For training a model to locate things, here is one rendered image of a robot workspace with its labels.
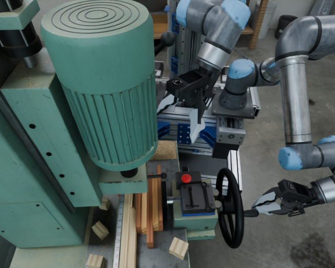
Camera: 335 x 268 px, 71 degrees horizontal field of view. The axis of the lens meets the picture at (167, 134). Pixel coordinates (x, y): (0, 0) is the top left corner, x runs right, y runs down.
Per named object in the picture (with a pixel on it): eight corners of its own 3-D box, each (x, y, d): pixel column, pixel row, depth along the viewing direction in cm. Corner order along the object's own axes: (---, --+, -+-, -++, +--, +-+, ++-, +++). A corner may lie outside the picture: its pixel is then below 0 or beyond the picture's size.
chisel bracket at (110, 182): (148, 195, 73) (146, 181, 67) (102, 198, 72) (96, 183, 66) (148, 175, 78) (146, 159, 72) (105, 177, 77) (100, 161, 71)
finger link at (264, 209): (258, 221, 81) (285, 215, 78) (253, 216, 78) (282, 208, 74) (255, 212, 84) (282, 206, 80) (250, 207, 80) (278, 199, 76)
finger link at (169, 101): (165, 116, 74) (188, 103, 69) (153, 115, 70) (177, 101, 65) (162, 107, 75) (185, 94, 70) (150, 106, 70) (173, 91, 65)
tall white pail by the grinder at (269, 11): (270, 39, 361) (281, 6, 327) (251, 40, 359) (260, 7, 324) (262, 31, 381) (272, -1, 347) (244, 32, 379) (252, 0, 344)
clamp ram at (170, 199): (185, 219, 76) (187, 206, 69) (162, 220, 76) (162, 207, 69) (183, 193, 82) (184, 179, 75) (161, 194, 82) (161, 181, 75)
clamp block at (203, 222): (214, 231, 77) (219, 219, 70) (173, 233, 76) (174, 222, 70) (207, 190, 87) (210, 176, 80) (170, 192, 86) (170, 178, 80)
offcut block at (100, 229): (94, 232, 83) (91, 227, 80) (101, 225, 85) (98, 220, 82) (102, 240, 81) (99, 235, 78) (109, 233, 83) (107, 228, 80)
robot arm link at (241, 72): (222, 80, 127) (226, 57, 117) (246, 79, 128) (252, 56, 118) (228, 94, 118) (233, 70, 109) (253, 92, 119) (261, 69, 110)
